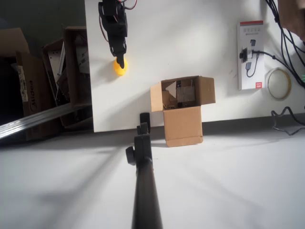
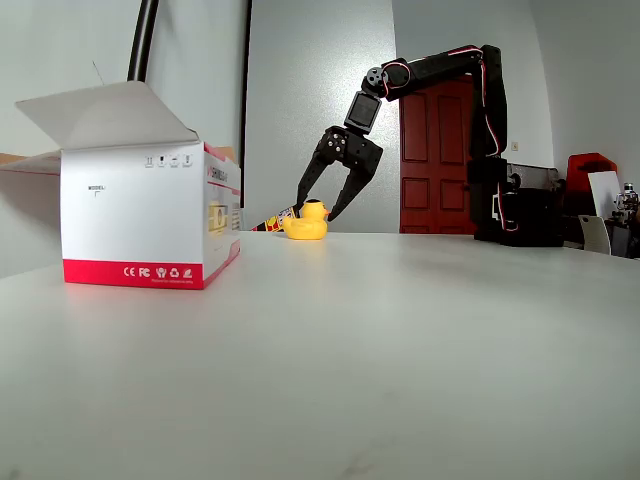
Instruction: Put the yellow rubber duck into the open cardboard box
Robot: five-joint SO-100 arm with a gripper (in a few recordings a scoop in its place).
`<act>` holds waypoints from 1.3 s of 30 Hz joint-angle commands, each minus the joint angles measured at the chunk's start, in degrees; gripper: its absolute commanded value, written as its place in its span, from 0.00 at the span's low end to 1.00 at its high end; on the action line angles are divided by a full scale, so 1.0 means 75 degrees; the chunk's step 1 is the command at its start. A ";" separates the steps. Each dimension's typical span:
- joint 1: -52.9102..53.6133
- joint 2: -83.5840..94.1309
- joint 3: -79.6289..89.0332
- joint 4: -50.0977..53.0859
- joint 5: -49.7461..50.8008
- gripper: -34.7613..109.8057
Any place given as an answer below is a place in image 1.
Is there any yellow rubber duck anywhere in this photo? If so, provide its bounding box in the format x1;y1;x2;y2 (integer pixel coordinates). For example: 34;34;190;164
113;56;129;77

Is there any open cardboard box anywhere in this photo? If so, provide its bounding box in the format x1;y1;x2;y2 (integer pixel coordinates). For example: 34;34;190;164
149;75;216;148

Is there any brown Midea cardboard box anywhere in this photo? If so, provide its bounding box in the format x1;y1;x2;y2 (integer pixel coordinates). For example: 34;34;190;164
15;50;64;142

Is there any plain brown cardboard box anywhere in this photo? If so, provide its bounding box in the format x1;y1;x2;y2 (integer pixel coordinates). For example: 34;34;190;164
0;28;31;58

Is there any white webcam package box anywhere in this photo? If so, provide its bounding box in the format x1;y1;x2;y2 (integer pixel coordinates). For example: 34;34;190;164
236;20;265;91

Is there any person's hand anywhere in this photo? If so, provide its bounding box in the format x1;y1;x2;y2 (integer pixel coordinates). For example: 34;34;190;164
278;0;305;42

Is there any gray metal plate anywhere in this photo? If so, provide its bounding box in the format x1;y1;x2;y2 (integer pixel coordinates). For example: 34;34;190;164
75;34;91;74

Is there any white paper piece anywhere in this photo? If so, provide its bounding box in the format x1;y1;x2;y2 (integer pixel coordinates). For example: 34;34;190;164
166;81;177;98

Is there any perforated metal panel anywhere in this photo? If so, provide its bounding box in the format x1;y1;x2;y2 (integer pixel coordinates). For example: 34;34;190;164
42;42;72;107

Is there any gray block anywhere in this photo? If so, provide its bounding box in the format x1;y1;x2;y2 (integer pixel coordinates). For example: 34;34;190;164
176;85;195;104

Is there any white paper label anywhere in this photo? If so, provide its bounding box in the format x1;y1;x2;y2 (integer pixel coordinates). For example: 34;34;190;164
10;63;27;103

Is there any aluminium extrusion bar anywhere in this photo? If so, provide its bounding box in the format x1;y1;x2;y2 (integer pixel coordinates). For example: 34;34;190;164
0;103;92;141

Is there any small black webcam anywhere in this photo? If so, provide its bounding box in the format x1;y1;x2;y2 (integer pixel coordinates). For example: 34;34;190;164
239;47;254;63

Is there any clear tape roll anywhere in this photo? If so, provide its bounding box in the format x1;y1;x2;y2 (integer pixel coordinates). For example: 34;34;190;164
264;67;293;102

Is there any black camera stand pole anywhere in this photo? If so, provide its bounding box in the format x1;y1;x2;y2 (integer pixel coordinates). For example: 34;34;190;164
125;112;164;229

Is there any black webcam cable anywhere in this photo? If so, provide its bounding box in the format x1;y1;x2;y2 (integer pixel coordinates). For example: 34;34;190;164
251;49;305;88

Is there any wavy black cable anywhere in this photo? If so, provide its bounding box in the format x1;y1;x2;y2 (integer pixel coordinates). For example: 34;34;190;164
271;106;305;136

